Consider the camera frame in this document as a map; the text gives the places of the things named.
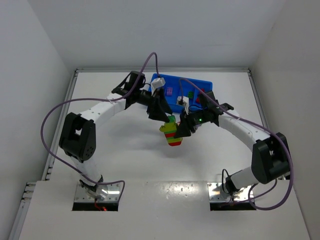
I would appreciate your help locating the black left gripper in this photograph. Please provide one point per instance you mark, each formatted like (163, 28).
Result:
(155, 104)

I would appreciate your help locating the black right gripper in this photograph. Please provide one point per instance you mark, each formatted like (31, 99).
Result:
(188, 122)

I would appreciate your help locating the multicolour lego brick stack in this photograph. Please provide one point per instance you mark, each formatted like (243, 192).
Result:
(169, 130)

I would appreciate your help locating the green lego brick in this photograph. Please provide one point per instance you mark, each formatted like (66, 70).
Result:
(190, 94)

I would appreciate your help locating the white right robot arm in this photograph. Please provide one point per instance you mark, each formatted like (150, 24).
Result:
(269, 160)

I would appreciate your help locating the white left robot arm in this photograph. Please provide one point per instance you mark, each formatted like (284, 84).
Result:
(78, 136)

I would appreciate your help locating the blue compartment tray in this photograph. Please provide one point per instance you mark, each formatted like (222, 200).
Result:
(180, 87)

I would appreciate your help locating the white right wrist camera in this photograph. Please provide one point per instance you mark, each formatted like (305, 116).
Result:
(183, 101)

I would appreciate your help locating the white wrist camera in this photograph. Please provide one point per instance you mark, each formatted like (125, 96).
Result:
(157, 83)
(183, 101)

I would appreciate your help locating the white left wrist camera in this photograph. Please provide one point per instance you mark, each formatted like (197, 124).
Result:
(157, 83)

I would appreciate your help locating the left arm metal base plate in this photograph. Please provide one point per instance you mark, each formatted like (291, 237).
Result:
(103, 194)

